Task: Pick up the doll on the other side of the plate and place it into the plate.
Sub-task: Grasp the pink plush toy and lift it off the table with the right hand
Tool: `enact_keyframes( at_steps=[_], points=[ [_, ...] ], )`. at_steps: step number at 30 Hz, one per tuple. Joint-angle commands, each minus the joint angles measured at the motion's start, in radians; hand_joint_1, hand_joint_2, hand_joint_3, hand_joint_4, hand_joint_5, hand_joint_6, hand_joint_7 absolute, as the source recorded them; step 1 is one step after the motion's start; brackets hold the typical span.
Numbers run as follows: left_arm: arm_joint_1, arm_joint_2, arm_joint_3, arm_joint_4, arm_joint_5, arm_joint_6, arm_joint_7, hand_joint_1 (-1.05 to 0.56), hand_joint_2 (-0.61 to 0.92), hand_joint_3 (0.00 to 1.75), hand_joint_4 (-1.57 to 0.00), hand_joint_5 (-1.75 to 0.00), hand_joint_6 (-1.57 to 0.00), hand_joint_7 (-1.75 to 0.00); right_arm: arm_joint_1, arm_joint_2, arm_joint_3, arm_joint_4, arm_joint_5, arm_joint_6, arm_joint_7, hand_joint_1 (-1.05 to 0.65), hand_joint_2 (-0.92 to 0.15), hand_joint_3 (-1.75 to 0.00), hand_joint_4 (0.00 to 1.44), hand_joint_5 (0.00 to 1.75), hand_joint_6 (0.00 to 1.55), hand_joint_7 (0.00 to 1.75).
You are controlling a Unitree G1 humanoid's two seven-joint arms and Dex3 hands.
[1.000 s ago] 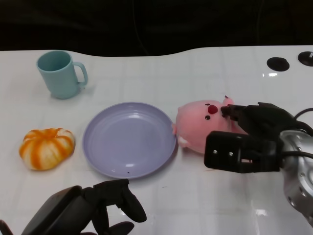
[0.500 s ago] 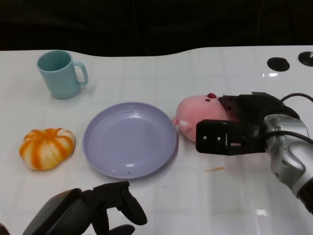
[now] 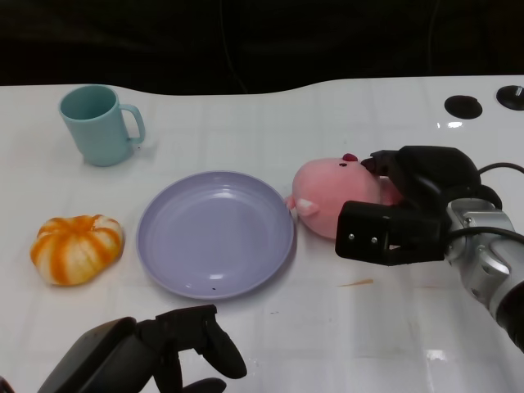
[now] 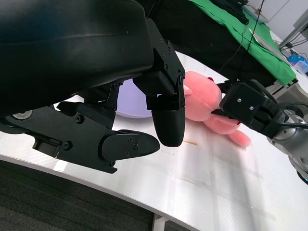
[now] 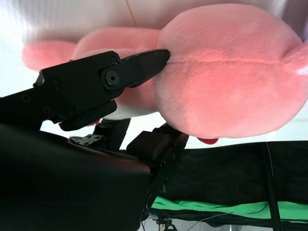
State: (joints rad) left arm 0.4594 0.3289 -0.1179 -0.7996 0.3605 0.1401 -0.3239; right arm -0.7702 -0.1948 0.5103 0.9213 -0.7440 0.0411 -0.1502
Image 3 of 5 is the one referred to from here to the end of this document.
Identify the teal plastic mug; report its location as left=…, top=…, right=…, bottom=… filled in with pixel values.
left=58, top=84, right=147, bottom=167

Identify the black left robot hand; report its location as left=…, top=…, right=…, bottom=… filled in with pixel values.
left=36, top=305, right=248, bottom=393

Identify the purple plastic plate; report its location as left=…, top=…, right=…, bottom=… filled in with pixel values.
left=136, top=170, right=296, bottom=300

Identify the orange white plush pumpkin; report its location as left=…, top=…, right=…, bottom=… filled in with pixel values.
left=30, top=214, right=124, bottom=287

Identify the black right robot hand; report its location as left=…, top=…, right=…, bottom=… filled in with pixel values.
left=334, top=145, right=504, bottom=267

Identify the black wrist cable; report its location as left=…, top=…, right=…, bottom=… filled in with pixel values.
left=448, top=162, right=524, bottom=246

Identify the black round table grommet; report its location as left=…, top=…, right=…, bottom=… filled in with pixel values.
left=496, top=84, right=524, bottom=110
left=444, top=95, right=483, bottom=120

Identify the pink plush beaver doll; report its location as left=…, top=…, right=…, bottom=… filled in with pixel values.
left=285, top=152, right=405, bottom=239

